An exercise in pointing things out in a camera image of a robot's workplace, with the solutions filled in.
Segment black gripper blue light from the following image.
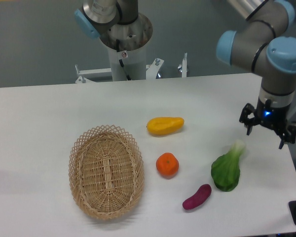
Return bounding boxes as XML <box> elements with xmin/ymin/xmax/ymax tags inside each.
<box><xmin>239</xmin><ymin>99</ymin><xmax>296</xmax><ymax>149</ymax></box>

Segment green leafy bok choy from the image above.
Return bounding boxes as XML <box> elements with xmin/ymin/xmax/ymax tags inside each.
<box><xmin>211</xmin><ymin>140</ymin><xmax>246</xmax><ymax>192</ymax></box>

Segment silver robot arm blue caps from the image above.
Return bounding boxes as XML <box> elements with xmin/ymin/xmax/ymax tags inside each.
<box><xmin>74</xmin><ymin>0</ymin><xmax>296</xmax><ymax>144</ymax></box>

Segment purple sweet potato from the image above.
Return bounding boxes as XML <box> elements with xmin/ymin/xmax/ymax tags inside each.
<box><xmin>182</xmin><ymin>184</ymin><xmax>212</xmax><ymax>210</ymax></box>

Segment yellow papaya half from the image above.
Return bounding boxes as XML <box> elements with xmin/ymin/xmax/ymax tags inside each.
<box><xmin>147</xmin><ymin>117</ymin><xmax>185</xmax><ymax>136</ymax></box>

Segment orange mandarin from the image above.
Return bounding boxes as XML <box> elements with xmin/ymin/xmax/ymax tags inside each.
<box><xmin>155</xmin><ymin>153</ymin><xmax>180</xmax><ymax>179</ymax></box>

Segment woven wicker oval basket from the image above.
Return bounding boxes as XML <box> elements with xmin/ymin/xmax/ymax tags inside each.
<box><xmin>69</xmin><ymin>125</ymin><xmax>145</xmax><ymax>220</ymax></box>

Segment white upright bracket post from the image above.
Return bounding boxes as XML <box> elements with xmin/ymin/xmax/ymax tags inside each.
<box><xmin>178</xmin><ymin>52</ymin><xmax>188</xmax><ymax>78</ymax></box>

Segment white metal mounting frame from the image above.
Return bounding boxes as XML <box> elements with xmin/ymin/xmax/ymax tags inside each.
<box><xmin>75</xmin><ymin>58</ymin><xmax>165</xmax><ymax>83</ymax></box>

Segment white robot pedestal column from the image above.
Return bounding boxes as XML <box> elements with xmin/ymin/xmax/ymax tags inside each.
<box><xmin>108</xmin><ymin>47</ymin><xmax>146</xmax><ymax>81</ymax></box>

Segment black cable on pedestal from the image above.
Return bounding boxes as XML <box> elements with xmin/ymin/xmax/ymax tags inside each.
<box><xmin>115</xmin><ymin>39</ymin><xmax>132</xmax><ymax>81</ymax></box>

